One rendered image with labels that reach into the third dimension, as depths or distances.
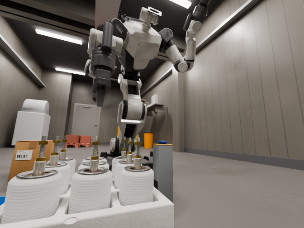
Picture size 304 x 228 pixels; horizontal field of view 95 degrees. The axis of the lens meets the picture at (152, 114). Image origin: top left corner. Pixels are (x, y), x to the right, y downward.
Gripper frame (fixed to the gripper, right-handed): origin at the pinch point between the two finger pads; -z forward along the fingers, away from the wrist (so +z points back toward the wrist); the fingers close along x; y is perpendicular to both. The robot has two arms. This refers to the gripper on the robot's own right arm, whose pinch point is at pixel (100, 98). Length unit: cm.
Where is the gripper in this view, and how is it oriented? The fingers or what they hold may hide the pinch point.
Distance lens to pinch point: 54.8
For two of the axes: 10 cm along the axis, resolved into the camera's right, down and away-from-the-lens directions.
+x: 4.2, -1.5, -8.9
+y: 9.1, 0.9, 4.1
